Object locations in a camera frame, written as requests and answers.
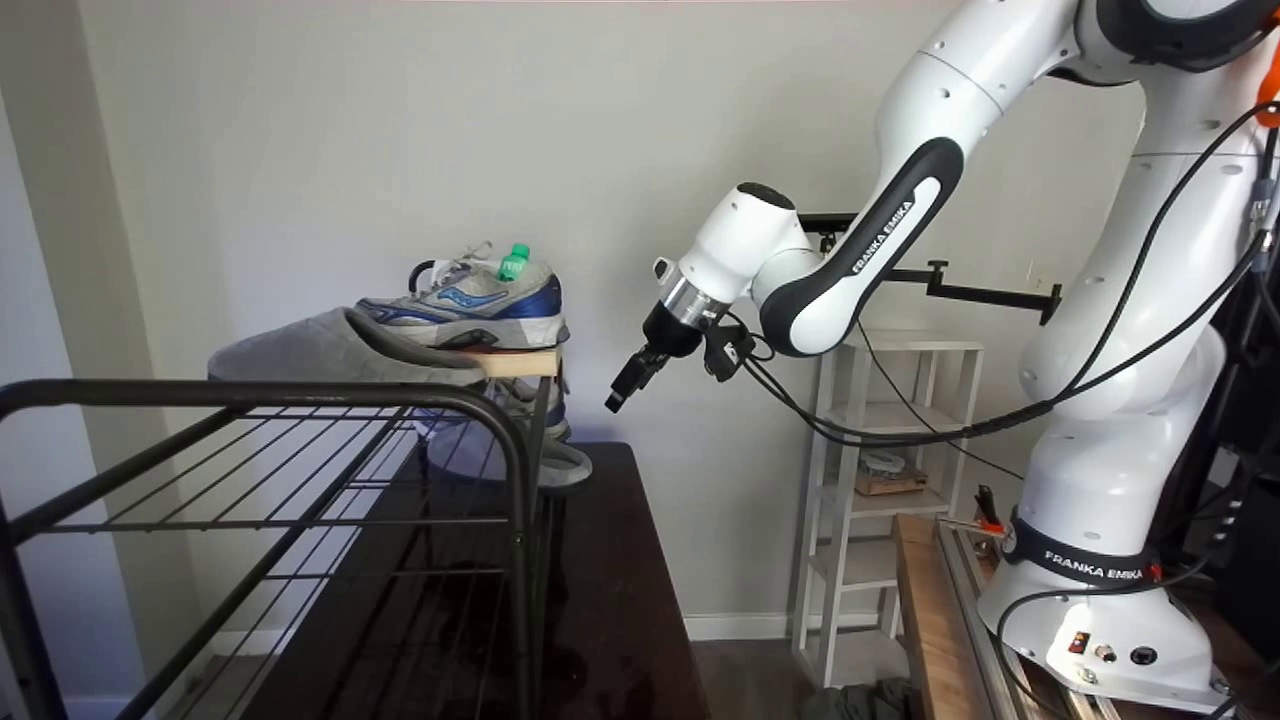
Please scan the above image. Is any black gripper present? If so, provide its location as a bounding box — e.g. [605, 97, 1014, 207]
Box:
[605, 298, 707, 414]

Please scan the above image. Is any red topped clamp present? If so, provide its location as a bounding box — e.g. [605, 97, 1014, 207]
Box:
[967, 484, 1010, 542]

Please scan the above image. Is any grey and blue sneaker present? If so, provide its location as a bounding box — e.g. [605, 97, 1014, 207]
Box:
[421, 385, 538, 484]
[353, 239, 566, 355]

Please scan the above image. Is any black metal shoe rack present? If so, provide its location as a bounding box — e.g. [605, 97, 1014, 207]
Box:
[0, 376, 570, 720]

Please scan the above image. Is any wooden robot mounting board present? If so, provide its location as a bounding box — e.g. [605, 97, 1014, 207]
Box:
[891, 509, 1280, 720]

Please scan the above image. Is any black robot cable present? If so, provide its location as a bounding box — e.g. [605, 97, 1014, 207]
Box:
[729, 100, 1280, 451]

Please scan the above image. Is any black control box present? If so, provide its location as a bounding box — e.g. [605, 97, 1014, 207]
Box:
[1170, 236, 1280, 672]

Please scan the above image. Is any dark wooden dresser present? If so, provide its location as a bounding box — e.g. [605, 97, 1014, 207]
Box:
[237, 437, 711, 720]

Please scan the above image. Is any brown dish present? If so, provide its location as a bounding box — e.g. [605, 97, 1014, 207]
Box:
[854, 448, 930, 505]

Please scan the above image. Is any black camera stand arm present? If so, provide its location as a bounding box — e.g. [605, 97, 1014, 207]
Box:
[850, 257, 1069, 325]

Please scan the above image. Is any white shelf unit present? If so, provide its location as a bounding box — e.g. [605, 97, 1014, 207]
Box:
[784, 327, 986, 692]

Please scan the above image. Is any small green cap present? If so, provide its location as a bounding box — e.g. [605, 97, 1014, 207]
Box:
[493, 239, 536, 283]

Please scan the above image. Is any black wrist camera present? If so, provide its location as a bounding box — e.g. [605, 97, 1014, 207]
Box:
[698, 316, 761, 388]

